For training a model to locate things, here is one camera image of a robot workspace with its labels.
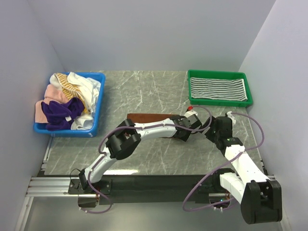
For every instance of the green plastic tray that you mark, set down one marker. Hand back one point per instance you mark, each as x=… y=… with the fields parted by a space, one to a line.
x=219 y=75

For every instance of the aluminium frame rail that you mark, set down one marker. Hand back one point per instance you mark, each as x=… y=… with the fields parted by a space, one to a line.
x=45 y=186

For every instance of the pink towel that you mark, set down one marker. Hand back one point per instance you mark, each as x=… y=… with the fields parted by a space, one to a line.
x=51 y=94

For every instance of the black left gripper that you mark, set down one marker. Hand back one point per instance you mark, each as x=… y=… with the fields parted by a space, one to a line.
x=185 y=139

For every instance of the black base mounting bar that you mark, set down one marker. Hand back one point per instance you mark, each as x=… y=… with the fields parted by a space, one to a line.
x=164 y=188

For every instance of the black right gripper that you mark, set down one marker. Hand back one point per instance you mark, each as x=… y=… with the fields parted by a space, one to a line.
x=208 y=134

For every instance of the purple towel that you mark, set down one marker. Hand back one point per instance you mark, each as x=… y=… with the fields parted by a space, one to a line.
x=60 y=116

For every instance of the brown towel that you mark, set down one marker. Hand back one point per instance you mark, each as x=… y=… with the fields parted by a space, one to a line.
x=145 y=120

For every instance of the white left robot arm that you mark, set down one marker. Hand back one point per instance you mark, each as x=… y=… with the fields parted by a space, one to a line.
x=122 y=142

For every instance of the blue plastic bin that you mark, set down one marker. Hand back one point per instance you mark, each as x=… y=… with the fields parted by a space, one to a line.
x=41 y=127

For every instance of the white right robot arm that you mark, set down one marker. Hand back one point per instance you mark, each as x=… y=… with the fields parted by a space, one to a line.
x=260 y=198

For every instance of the green white striped towel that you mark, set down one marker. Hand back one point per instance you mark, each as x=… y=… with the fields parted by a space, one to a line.
x=218 y=89

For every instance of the cream yellow striped towel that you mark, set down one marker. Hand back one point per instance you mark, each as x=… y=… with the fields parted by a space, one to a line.
x=60 y=81

